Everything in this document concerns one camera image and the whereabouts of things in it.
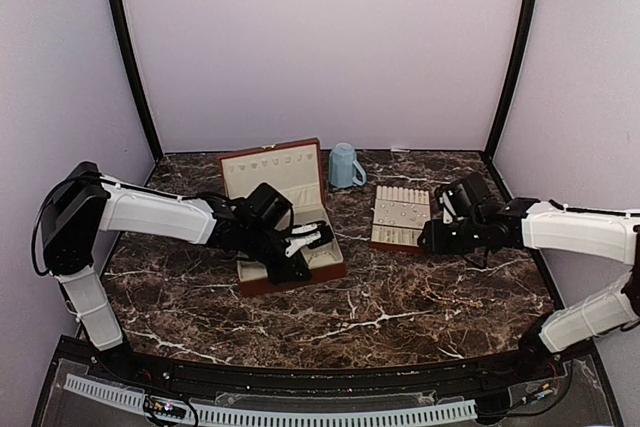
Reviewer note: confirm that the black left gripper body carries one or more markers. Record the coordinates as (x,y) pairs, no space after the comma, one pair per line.
(259,244)

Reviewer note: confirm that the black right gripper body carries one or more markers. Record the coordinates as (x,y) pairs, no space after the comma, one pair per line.
(464,241)

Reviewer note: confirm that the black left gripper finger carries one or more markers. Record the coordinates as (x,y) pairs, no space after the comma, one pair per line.
(285,269)
(310,236)

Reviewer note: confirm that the red jewelry display tray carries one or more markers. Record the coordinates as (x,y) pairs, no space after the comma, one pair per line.
(399,215)

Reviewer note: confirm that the red jewelry box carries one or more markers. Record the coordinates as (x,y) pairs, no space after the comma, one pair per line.
(285,184)

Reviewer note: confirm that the light blue faceted mug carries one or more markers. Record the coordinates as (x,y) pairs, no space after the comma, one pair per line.
(344,168)

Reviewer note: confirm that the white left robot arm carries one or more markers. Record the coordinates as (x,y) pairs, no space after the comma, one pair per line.
(87,205)

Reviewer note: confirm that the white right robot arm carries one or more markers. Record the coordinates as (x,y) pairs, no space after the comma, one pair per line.
(592,253)

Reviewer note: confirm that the white perforated cable rail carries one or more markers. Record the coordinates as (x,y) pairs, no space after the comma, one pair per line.
(168,411)

